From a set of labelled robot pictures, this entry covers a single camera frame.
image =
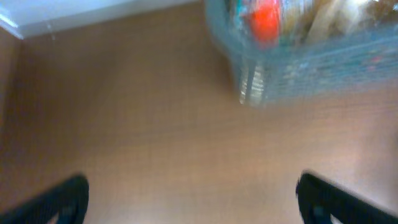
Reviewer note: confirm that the grey plastic shopping basket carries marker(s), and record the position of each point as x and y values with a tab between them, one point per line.
294	68

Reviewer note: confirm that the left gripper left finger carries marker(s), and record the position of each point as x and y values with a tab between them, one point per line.
67	200

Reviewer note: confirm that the orange spaghetti packet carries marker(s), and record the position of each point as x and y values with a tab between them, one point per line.
264	21

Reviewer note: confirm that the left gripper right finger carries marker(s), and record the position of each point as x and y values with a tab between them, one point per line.
319	201

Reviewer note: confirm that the beige snack bag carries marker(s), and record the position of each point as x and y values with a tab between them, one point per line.
350	16

